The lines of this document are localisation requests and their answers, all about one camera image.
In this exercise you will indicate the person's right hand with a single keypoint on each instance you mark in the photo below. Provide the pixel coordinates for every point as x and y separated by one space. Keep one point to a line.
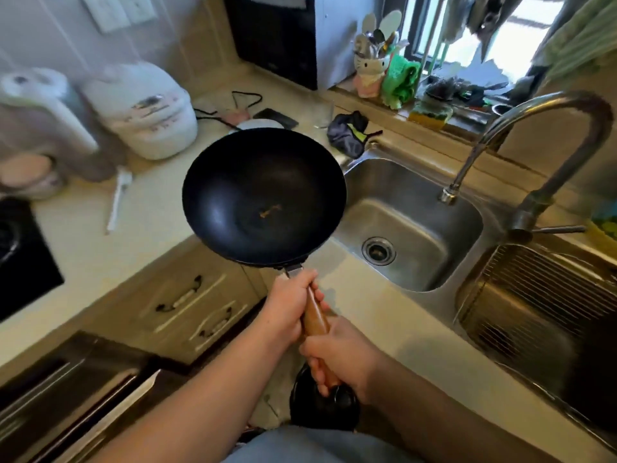
352 361

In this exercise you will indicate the person's left hand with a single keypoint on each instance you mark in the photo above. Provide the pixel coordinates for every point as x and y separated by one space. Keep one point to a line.
287 308

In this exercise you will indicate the black glass gas stove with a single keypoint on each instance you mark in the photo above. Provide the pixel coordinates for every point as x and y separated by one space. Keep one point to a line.
24 270

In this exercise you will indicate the person's left forearm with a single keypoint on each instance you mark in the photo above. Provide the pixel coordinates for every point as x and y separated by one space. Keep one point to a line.
193 409

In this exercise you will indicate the person's right forearm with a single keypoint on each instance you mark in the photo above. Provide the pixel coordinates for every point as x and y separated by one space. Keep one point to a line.
443 419

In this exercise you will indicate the black round jar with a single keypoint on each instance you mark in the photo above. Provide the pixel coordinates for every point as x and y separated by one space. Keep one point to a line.
318 409

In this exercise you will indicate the grey shirt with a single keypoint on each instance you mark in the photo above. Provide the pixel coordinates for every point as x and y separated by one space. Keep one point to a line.
313 448

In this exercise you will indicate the stainless steel double sink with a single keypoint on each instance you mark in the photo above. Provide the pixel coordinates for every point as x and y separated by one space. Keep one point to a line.
414 221

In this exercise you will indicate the cream drawer unit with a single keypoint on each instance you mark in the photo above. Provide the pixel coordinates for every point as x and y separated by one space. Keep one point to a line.
125 313

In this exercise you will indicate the dark grey cloth yellow trim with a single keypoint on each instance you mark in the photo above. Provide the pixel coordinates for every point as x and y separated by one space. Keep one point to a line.
349 134

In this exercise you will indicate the pale blue plate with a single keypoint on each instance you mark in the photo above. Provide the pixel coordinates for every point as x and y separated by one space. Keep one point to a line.
260 124

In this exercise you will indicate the clear drinking glass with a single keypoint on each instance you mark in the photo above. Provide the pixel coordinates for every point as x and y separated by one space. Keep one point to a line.
322 113

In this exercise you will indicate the stainless steel drawer appliance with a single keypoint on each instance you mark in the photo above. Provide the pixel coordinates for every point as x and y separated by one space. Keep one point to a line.
72 380

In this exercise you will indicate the chrome gooseneck faucet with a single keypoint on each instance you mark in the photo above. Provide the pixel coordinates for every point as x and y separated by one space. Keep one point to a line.
528 216

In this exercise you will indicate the yellow green sponge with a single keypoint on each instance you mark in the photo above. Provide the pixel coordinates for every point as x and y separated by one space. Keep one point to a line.
429 118

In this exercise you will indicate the white rice cooker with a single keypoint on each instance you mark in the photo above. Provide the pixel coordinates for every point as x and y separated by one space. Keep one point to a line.
144 110

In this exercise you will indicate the cat-shaped utensil holder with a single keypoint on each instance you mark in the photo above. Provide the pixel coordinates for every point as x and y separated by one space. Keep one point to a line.
370 74

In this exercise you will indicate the bright green cloth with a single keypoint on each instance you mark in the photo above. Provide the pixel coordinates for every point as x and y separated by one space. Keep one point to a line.
400 81

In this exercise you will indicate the steel wool scrubber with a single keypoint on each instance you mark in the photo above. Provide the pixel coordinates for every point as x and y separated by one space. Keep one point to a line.
439 90

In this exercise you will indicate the white black microwave oven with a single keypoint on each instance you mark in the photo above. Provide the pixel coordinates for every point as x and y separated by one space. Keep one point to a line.
270 38

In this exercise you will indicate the bunch of metal spoons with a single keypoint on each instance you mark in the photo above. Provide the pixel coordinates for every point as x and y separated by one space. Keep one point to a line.
373 45

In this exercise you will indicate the pink lidded bowl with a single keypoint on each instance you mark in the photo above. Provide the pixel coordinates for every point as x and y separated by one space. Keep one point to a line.
26 175

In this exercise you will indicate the small white rice paddle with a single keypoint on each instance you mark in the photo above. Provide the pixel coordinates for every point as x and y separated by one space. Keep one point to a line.
368 24

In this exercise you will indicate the white plastic bag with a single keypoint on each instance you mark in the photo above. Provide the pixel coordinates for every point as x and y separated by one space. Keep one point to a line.
477 74

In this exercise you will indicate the large white rice paddle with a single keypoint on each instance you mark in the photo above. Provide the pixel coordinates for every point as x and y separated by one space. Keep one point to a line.
390 24

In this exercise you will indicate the white electric thermos pot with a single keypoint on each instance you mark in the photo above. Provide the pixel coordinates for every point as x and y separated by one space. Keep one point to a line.
43 120

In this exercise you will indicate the hanging scissors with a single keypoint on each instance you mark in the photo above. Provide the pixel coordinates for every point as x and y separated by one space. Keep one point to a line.
491 28

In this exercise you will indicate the window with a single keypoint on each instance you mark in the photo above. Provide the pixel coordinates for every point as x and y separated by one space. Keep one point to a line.
520 38

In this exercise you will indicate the green striped towel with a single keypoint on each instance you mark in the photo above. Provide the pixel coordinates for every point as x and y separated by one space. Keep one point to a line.
583 38

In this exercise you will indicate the white wall outlet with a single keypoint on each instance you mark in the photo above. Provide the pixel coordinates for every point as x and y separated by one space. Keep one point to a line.
103 11
140 7

